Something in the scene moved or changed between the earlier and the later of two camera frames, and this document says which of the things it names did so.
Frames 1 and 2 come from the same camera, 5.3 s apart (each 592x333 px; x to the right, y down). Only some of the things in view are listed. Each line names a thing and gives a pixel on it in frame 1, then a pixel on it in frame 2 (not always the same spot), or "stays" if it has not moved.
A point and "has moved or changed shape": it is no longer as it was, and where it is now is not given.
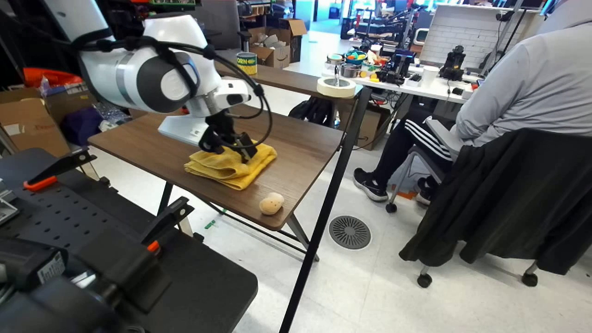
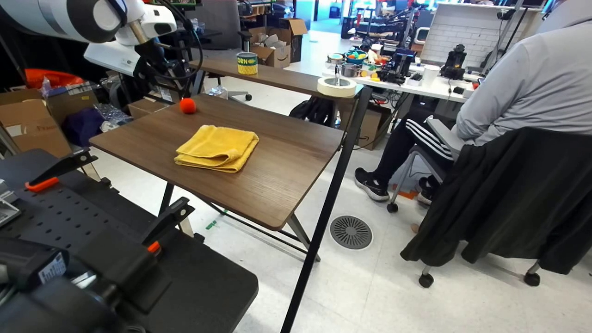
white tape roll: (338, 91) stays
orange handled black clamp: (48, 178) stays
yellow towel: (231, 167) has moved or changed shape
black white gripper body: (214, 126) → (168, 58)
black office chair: (516, 195) stays
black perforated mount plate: (86, 256) stays
